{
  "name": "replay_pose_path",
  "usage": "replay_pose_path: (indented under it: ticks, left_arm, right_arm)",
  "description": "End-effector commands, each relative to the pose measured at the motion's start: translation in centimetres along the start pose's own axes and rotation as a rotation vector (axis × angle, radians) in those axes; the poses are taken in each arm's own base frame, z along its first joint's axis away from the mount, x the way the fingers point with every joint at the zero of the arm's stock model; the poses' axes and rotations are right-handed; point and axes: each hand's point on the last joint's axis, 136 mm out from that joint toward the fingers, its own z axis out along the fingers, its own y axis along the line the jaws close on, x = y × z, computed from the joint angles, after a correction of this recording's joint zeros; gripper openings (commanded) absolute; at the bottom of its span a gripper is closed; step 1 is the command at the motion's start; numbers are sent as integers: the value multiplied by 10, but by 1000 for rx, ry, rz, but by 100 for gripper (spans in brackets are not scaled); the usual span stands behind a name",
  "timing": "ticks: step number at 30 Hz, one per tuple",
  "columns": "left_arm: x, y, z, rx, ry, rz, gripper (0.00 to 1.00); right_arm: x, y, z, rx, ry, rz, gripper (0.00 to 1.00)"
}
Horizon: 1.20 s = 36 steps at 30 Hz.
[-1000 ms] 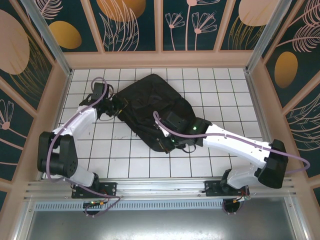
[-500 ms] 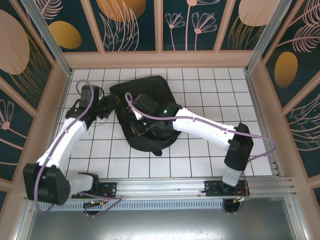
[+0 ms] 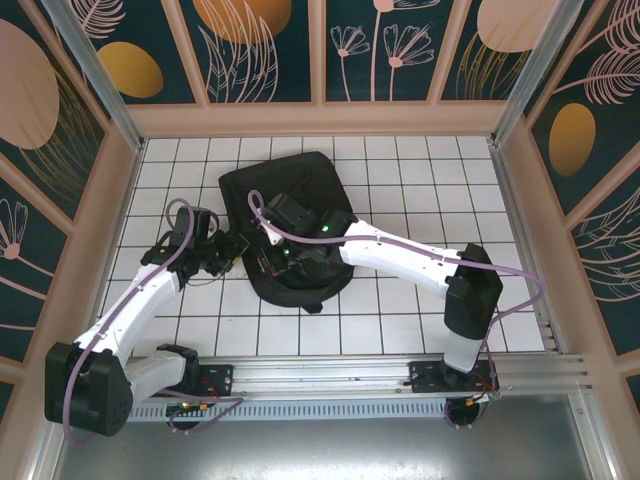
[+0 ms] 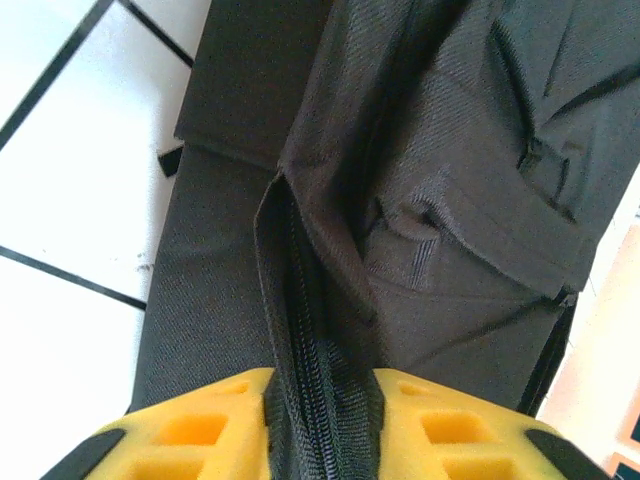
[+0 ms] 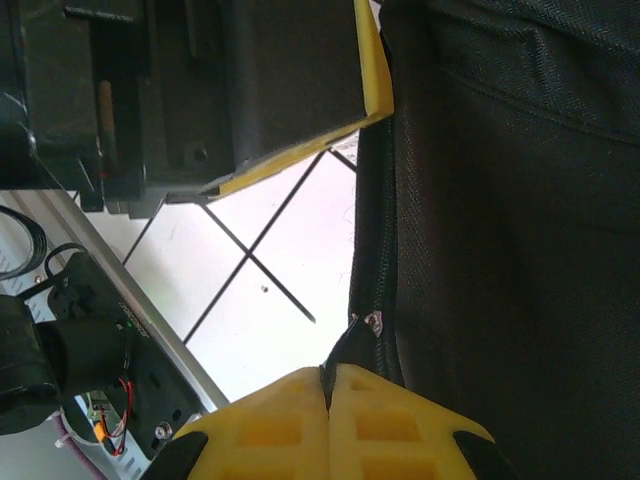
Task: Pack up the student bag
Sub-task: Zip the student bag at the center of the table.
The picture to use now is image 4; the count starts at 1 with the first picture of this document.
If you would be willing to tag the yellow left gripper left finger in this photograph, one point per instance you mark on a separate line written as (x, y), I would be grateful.
(190, 435)

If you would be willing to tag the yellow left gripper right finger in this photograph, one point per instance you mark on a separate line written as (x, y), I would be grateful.
(460, 435)

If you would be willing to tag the black fabric backpack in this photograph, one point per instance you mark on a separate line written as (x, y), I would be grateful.
(400, 175)

